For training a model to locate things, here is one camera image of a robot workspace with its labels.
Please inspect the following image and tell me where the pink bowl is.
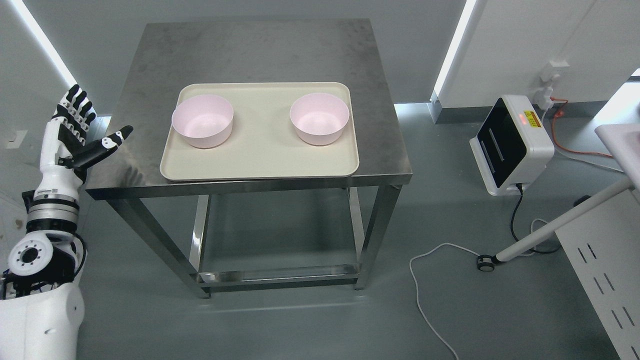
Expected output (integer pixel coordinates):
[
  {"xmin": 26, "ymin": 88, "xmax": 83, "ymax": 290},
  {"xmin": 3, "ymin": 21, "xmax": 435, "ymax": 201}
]
[
  {"xmin": 289, "ymin": 92, "xmax": 351, "ymax": 146},
  {"xmin": 171, "ymin": 95, "xmax": 234, "ymax": 150}
]

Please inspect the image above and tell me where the white perforated cabinet panel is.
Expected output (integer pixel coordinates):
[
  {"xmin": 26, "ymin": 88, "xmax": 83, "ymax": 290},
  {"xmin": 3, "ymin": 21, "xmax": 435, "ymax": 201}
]
[{"xmin": 555, "ymin": 190, "xmax": 640, "ymax": 360}]

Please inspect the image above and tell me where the orange cable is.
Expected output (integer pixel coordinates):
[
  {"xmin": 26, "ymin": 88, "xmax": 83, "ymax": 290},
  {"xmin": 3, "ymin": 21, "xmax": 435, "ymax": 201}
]
[{"xmin": 550, "ymin": 99, "xmax": 614, "ymax": 159}]

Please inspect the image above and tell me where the white and black box appliance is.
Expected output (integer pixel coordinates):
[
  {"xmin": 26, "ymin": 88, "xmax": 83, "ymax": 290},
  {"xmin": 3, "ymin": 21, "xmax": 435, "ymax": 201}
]
[{"xmin": 470, "ymin": 95, "xmax": 555, "ymax": 196}]

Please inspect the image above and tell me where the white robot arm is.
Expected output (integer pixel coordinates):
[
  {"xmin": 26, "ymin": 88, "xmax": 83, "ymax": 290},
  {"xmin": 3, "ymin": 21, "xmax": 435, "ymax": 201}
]
[{"xmin": 1, "ymin": 189, "xmax": 87, "ymax": 360}]

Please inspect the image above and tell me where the white cart leg with caster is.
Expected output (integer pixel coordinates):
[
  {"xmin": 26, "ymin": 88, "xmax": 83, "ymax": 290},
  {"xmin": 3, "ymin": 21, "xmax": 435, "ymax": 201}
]
[{"xmin": 477, "ymin": 177, "xmax": 639, "ymax": 272}]

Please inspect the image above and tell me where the stainless steel table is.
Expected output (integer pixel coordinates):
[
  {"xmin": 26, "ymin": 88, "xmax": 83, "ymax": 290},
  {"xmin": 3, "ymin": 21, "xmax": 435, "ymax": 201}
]
[{"xmin": 86, "ymin": 19, "xmax": 413, "ymax": 299}]

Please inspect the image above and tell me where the white floor cable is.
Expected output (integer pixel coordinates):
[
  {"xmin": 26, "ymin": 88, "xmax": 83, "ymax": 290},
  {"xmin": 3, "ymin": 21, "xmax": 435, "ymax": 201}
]
[{"xmin": 409, "ymin": 218, "xmax": 551, "ymax": 360}]

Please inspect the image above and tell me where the beige plastic tray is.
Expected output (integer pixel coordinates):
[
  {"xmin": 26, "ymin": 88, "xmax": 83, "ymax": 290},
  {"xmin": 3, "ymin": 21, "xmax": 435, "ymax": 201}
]
[{"xmin": 158, "ymin": 82, "xmax": 360, "ymax": 182}]

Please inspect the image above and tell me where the white wall socket plug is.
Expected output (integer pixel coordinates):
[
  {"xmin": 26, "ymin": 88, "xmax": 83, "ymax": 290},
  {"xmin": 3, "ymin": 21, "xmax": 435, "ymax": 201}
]
[{"xmin": 532, "ymin": 60, "xmax": 570, "ymax": 111}]

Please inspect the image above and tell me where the black power cable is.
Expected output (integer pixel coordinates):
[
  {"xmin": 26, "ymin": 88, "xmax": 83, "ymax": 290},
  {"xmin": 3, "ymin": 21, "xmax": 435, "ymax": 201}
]
[{"xmin": 509, "ymin": 183, "xmax": 562, "ymax": 255}]

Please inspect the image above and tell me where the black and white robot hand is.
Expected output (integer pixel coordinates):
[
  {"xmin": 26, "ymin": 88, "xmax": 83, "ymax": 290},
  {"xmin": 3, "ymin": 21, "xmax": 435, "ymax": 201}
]
[{"xmin": 34, "ymin": 84, "xmax": 134, "ymax": 198}]

